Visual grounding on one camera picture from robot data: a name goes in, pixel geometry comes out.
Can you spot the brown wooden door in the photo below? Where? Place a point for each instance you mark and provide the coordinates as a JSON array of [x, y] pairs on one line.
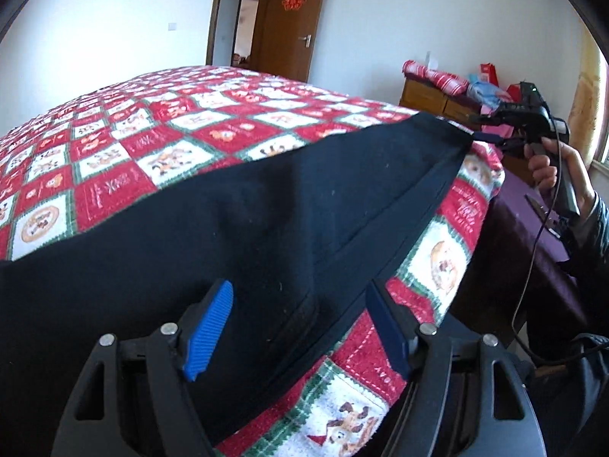
[[290, 52]]

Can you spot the person's dark clothing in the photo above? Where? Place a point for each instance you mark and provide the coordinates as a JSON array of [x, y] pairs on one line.
[[575, 404]]

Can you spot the window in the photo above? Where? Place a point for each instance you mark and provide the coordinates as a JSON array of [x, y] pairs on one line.
[[605, 154]]

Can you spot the blue plastic bag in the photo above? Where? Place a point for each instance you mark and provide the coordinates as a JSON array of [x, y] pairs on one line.
[[487, 91]]

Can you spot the black pants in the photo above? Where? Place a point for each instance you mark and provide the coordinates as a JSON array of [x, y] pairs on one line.
[[238, 228]]

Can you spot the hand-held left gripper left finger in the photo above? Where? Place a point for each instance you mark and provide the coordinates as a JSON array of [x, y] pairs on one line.
[[209, 328]]

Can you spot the red checked printed blanket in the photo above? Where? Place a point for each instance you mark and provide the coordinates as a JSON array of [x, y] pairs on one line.
[[142, 119]]

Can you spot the pink bag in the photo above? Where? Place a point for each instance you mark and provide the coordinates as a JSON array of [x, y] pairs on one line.
[[497, 129]]

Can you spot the scissors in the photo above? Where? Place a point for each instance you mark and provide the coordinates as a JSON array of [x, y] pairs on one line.
[[545, 214]]

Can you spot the red striped folded cloth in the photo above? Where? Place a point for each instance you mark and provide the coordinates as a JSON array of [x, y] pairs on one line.
[[437, 78]]

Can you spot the person's right forearm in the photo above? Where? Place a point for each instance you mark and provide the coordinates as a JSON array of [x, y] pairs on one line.
[[592, 238]]

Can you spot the brown door frame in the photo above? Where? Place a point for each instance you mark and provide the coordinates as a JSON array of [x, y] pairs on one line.
[[213, 19]]

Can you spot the red gift bag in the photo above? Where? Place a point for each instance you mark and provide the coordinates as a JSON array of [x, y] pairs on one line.
[[487, 75]]

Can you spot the purple table cloth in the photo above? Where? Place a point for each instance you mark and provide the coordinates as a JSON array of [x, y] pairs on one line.
[[514, 228]]

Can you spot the wooden cabinet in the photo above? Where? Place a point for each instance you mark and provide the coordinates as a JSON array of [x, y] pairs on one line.
[[423, 97]]

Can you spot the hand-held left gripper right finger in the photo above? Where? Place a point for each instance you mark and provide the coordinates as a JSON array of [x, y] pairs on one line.
[[386, 333]]

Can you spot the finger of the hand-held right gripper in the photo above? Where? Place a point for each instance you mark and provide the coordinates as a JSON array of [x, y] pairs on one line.
[[495, 117], [490, 139]]

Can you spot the yellow curtain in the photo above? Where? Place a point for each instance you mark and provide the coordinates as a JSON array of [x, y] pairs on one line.
[[586, 95]]

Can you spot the person's right hand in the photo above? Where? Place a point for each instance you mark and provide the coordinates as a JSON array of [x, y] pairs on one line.
[[578, 176]]

